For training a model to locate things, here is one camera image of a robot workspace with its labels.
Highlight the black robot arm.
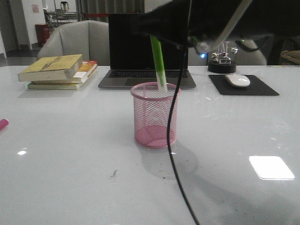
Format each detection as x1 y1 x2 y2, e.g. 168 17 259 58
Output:
131 0 300 52

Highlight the yellow top book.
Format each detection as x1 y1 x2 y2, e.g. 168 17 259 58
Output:
18 54 83 82

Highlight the right grey armchair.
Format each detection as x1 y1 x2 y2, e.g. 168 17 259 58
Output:
188 41 267 66

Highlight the black mouse pad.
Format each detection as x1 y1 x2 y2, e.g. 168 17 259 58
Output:
209 75 279 96

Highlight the bottom cream book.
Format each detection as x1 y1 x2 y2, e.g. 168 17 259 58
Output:
27 70 96 90

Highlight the pink marker pen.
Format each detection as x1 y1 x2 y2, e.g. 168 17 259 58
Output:
0 119 9 131

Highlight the red trash bin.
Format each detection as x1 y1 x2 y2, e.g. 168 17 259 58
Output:
35 24 50 47

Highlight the grey armchair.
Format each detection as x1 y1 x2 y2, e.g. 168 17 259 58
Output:
188 41 267 66
37 20 110 66

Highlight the black cable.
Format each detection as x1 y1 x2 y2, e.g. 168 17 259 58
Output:
166 0 201 225

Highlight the white computer mouse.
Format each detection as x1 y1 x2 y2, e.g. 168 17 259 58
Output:
225 74 250 88

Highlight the orange middle book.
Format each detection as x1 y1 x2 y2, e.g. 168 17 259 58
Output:
32 60 98 84

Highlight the ferris wheel desk toy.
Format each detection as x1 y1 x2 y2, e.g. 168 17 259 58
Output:
208 41 239 74

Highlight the green marker pen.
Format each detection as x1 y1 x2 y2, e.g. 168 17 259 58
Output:
150 36 167 93

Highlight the pink mesh pen holder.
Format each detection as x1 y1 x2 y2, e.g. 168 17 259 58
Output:
130 82 176 149

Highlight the grey laptop computer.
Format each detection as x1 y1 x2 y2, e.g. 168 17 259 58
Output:
98 13 196 89

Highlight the left grey armchair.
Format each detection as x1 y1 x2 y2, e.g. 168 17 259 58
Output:
37 20 110 66

